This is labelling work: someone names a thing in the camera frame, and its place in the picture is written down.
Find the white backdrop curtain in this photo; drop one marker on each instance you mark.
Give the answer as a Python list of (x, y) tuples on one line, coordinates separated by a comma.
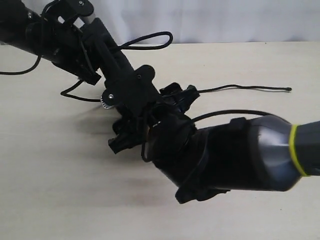
[(212, 21)]

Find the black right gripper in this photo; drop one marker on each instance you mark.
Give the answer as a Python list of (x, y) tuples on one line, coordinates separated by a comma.
[(131, 128)]

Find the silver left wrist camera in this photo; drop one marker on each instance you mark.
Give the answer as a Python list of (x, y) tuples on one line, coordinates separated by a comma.
[(84, 20)]

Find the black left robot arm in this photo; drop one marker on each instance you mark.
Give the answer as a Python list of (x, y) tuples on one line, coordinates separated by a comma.
[(67, 34)]

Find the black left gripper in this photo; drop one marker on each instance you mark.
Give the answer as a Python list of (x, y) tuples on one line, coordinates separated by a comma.
[(125, 86)]

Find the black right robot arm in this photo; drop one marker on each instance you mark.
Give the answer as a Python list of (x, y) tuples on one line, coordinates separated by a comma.
[(265, 153)]

